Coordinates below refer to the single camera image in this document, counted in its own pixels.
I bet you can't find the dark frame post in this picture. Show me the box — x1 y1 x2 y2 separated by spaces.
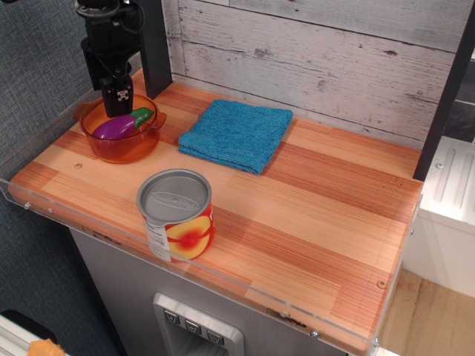
413 1 474 182
137 0 173 99

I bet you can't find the dark right frame post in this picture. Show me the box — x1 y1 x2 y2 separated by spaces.
413 1 474 182

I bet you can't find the folded blue towel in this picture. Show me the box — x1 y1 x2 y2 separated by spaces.
179 99 293 175

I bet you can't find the purple toy eggplant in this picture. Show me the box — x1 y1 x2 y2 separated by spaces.
92 107 155 140

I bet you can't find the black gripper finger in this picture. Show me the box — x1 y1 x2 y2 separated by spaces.
99 74 134 118

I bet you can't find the peach can with grey lid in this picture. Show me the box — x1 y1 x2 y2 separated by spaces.
137 168 214 262

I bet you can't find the white ridged appliance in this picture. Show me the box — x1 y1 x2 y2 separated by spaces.
403 137 474 297

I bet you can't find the black and orange object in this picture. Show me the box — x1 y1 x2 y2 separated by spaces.
1 310 67 355

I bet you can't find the dark left frame post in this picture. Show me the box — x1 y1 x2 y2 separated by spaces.
137 0 173 99

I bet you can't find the orange transparent plastic pot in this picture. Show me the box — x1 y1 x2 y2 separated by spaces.
73 95 166 163

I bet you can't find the grey cabinet with dispenser panel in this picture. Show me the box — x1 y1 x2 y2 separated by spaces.
68 226 350 356

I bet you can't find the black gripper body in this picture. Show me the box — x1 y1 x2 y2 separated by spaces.
81 14 143 90

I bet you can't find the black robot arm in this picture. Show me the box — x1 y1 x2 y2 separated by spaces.
74 1 145 118

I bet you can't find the clear acrylic table guard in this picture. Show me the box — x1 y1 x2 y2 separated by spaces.
0 51 424 353

